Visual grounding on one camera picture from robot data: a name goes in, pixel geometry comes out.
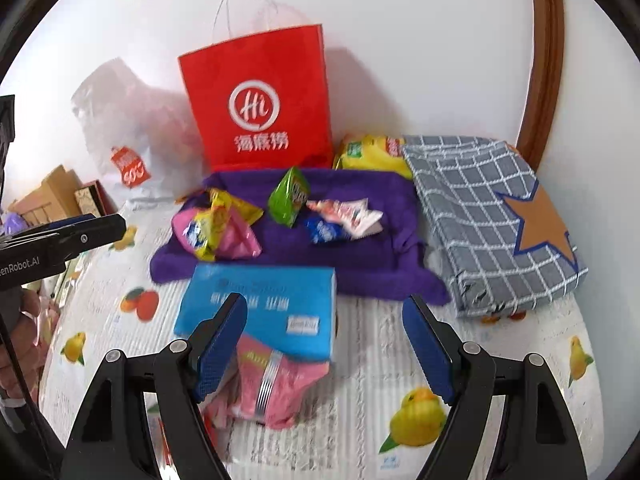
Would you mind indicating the grey checked folded cloth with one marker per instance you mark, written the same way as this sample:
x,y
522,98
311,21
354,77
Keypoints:
x,y
504,247

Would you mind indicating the blue tissue pack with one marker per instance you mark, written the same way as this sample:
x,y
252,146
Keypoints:
x,y
289,308

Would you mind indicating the green triangular snack packet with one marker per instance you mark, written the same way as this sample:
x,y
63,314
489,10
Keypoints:
x,y
289,197

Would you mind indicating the white red crumpled wrapper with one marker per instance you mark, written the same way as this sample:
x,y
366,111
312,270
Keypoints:
x,y
355,218

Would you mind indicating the brown patterned box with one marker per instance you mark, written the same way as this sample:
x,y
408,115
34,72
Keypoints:
x,y
91,198

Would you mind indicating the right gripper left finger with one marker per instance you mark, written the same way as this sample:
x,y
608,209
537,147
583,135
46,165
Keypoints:
x,y
111,439

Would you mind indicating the white Miniso plastic bag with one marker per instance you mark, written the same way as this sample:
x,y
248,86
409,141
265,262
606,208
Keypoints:
x,y
143,140

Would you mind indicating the pink snack packet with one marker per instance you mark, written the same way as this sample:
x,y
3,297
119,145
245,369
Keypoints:
x,y
240,239

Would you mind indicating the fruit pattern tablecloth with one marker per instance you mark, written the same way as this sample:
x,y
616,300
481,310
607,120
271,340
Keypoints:
x,y
344,418

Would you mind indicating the brown wooden frame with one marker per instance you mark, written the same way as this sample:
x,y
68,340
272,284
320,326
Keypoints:
x,y
544,80

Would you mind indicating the red paper shopping bag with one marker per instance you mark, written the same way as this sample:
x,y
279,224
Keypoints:
x,y
261,101

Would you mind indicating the blue small candy packet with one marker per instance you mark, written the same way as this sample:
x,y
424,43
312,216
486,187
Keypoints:
x,y
321,231

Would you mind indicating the pink rice snack bag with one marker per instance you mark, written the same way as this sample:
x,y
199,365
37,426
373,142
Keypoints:
x,y
265,386

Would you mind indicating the yellow candy packet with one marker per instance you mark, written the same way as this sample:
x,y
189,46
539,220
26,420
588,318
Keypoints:
x,y
215,224

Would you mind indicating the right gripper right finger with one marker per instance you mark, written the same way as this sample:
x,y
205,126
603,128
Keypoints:
x,y
537,438

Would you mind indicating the person's left hand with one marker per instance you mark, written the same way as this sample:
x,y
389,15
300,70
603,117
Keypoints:
x,y
24,340

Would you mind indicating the yellow snack bag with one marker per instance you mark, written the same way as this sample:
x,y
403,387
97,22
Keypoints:
x,y
371,152

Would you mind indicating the purple towel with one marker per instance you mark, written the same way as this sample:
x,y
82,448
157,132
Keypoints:
x,y
388,265

